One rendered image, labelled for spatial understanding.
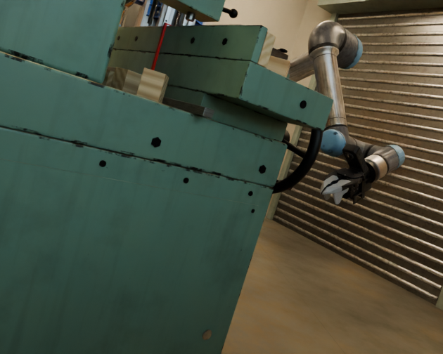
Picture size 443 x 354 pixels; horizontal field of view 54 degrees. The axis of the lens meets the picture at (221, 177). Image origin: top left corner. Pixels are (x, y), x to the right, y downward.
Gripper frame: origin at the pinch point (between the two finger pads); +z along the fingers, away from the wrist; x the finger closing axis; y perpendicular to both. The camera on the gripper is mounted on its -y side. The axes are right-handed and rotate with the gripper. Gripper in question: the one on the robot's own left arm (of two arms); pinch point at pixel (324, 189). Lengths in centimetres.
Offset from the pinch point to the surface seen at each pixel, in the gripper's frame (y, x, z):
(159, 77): -43, -7, 49
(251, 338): 84, 38, 0
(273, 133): -27.1, -9.6, 27.6
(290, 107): -35, -18, 32
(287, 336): 95, 35, -19
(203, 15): -48, 9, 27
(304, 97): -36.0, -18.4, 28.8
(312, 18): 11, 284, -334
